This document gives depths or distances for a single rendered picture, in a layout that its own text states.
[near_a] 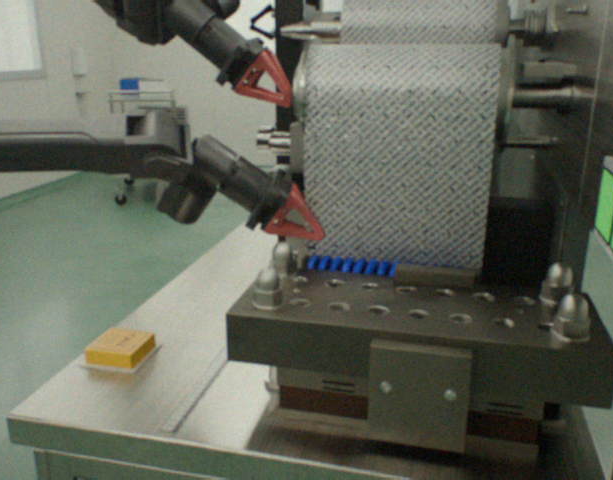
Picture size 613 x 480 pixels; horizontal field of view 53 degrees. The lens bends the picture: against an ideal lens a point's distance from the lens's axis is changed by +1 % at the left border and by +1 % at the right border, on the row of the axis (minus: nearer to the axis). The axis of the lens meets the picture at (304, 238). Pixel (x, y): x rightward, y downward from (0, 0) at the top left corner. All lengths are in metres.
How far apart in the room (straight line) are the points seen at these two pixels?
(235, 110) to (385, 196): 6.02
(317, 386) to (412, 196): 0.27
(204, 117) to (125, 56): 1.09
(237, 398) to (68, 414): 0.20
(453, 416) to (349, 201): 0.31
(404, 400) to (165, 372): 0.34
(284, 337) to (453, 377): 0.18
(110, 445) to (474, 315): 0.43
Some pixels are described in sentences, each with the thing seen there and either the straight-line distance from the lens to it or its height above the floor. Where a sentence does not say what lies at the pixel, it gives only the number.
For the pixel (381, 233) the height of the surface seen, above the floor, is 1.07.
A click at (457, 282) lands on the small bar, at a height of 1.04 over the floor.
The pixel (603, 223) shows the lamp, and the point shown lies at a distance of 0.57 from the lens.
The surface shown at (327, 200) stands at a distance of 0.81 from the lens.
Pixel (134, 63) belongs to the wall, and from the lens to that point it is 7.23.
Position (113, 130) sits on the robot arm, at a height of 1.21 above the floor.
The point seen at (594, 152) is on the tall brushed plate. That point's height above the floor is 1.21.
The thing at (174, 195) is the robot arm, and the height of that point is 1.12.
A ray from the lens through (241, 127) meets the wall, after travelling 6.79.
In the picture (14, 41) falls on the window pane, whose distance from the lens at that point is 6.14.
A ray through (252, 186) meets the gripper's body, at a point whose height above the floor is 1.14.
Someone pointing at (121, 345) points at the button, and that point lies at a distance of 0.88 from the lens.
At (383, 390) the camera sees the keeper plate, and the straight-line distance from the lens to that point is 0.65.
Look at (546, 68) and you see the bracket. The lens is 0.82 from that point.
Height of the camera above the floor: 1.31
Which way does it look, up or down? 18 degrees down
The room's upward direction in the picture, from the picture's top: straight up
